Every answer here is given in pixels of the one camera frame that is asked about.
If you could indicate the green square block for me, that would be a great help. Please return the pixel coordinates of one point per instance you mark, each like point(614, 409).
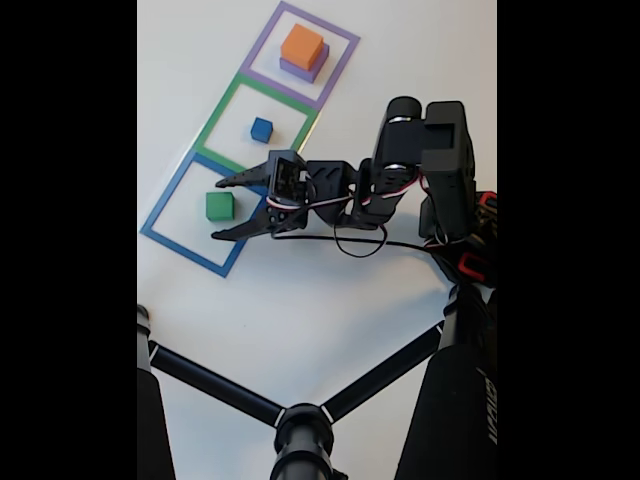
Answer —
point(219, 206)

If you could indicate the small blue cube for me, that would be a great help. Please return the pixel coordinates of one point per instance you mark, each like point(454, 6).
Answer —
point(261, 129)

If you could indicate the purple square block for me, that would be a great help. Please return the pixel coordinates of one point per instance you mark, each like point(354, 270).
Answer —
point(320, 70)

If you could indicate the orange square block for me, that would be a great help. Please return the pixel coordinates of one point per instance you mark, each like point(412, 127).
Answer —
point(301, 45)

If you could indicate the green square frame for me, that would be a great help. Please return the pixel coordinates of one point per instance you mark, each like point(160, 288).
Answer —
point(215, 120)

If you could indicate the blue square frame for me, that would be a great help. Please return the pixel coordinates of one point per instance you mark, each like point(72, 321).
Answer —
point(165, 215)

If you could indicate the purple square frame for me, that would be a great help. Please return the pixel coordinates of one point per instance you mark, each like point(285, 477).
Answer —
point(260, 45)

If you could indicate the black camera tripod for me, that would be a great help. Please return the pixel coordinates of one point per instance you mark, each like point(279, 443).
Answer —
point(450, 400)

